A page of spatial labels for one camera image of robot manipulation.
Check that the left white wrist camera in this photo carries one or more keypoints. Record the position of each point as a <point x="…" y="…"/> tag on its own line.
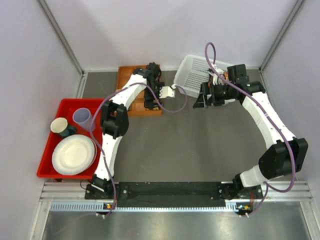
<point x="167" y="92"/>

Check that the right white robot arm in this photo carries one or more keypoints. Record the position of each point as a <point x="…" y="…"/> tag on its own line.
<point x="285" y="153"/>

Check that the white plastic basket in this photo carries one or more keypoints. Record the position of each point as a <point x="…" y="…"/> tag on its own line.
<point x="192" y="72"/>

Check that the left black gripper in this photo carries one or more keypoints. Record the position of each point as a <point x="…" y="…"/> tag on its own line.
<point x="148" y="102"/>

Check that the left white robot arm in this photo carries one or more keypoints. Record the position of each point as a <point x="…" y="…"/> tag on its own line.
<point x="114" y="119"/>

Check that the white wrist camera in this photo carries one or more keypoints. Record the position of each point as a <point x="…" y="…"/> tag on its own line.
<point x="214" y="78"/>
<point x="167" y="92"/>

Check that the dark green cup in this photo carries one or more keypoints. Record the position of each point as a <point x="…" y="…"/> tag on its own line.
<point x="69" y="131"/>

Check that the lilac plastic cup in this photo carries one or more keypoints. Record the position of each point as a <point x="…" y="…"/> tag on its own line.
<point x="83" y="117"/>

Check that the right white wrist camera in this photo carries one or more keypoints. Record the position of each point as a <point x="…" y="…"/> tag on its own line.
<point x="214" y="78"/>

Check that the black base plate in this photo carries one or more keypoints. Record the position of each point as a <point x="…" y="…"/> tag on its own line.
<point x="161" y="191"/>

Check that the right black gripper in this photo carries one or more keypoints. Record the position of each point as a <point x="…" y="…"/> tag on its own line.
<point x="207" y="88"/>

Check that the wooden compartment tray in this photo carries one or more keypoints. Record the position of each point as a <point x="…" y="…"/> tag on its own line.
<point x="136" y="109"/>

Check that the grey slotted cable duct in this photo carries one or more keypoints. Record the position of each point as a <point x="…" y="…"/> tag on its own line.
<point x="88" y="206"/>

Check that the white plate stack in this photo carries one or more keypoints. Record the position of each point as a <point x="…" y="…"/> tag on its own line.
<point x="74" y="154"/>

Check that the beige paper cup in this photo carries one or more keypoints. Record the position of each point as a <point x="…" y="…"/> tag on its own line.
<point x="59" y="126"/>

